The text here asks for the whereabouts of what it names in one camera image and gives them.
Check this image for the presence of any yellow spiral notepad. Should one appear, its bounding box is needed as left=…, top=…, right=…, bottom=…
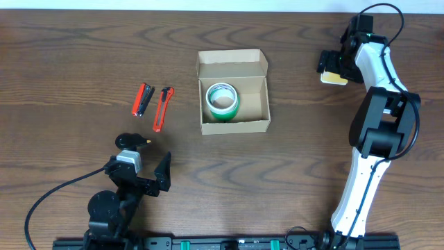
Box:
left=321, top=71, right=348, bottom=85

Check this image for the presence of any white tape roll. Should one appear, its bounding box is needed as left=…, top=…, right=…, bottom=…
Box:
left=205, top=83, right=239, bottom=115

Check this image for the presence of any cardboard box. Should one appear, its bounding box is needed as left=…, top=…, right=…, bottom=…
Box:
left=196, top=49, right=271, bottom=135

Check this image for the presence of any black tape measure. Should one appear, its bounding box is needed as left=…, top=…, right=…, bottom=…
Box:
left=115, top=133, right=151, bottom=151

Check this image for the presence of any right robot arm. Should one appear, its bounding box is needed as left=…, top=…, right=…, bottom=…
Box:
left=317, top=31, right=420, bottom=238

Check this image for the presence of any red black stapler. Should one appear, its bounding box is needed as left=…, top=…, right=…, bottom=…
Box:
left=131, top=83, right=155, bottom=117

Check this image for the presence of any green tape roll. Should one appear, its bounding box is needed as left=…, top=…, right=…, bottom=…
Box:
left=207, top=94, right=239, bottom=121

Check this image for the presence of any red utility knife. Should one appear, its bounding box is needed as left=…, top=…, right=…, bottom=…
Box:
left=153, top=87, right=175, bottom=133

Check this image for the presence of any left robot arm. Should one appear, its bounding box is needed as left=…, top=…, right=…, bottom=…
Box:
left=83, top=150, right=171, bottom=249

